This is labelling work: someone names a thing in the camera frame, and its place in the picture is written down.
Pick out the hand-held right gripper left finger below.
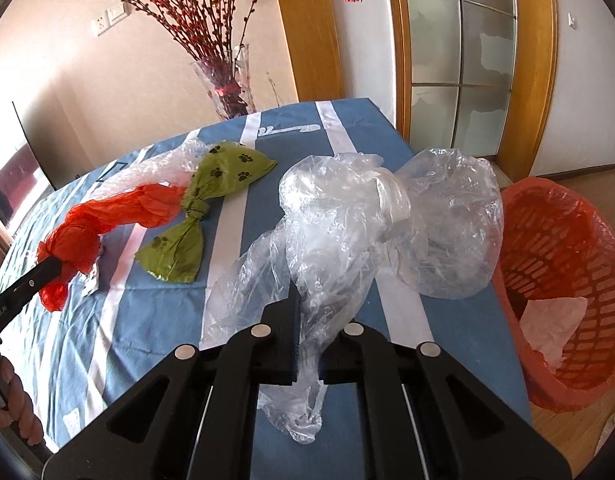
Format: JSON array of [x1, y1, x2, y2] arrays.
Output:
[[40, 284, 301, 480]]

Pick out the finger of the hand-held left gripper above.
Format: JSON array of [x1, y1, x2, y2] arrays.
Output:
[[15, 257, 68, 303]]

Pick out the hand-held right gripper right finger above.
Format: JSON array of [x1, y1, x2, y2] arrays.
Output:
[[320, 317, 573, 480]]

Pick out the orange plastic bag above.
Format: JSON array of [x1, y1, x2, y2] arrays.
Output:
[[36, 184, 191, 312]]

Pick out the large clear plastic bag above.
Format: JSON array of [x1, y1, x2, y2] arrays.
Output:
[[200, 146, 504, 446]]

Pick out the white paper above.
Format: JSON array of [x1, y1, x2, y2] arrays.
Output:
[[518, 296, 588, 373]]

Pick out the red plastic basket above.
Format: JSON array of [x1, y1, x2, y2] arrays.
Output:
[[492, 176, 615, 413]]

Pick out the person's left hand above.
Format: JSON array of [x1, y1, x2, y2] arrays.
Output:
[[0, 355, 45, 448]]

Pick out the blue striped tablecloth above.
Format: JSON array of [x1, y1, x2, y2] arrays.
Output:
[[0, 97, 533, 461]]

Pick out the crinkled clear plastic bag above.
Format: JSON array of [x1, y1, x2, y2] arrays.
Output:
[[95, 139, 211, 201]]

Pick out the olive paw print bag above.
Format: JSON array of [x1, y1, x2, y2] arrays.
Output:
[[135, 142, 278, 283]]

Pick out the glass vase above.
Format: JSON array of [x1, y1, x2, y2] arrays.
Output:
[[190, 44, 258, 121]]

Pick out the wooden framed glass door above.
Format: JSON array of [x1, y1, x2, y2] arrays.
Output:
[[385, 0, 558, 183]]

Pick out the red berry branches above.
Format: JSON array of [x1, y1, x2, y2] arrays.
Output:
[[82, 0, 273, 91]]

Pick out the wooden door frame post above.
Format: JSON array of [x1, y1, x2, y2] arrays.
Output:
[[272, 0, 345, 108]]

